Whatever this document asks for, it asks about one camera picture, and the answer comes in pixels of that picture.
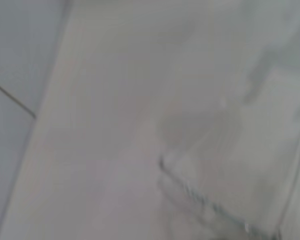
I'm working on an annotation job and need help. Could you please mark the clear plastic glasses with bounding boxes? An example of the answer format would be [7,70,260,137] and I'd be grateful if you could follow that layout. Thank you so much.
[157,59,300,240]

